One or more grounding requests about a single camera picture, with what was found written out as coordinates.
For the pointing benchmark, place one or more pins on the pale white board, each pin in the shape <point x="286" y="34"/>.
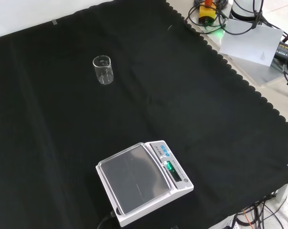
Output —
<point x="251" y="45"/>

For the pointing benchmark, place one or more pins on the clear tape strip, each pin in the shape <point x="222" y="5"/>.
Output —
<point x="169" y="27"/>

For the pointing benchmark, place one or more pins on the yellow stop button box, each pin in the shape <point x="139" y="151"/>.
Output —
<point x="207" y="13"/>

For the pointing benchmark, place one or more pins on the white electronic balance steel pan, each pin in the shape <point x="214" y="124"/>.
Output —
<point x="136" y="176"/>

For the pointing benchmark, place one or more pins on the clear glass beaker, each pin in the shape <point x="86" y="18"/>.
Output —
<point x="103" y="71"/>

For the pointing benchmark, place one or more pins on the white bench leg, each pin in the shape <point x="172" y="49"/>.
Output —
<point x="282" y="192"/>

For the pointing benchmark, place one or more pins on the black scalloped bench cloth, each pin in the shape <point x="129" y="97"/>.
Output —
<point x="62" y="133"/>

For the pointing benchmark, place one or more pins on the grey metal base plate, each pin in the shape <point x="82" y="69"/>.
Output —
<point x="260" y="72"/>

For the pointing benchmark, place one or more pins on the black power adapter brick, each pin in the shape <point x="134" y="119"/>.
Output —
<point x="284" y="51"/>

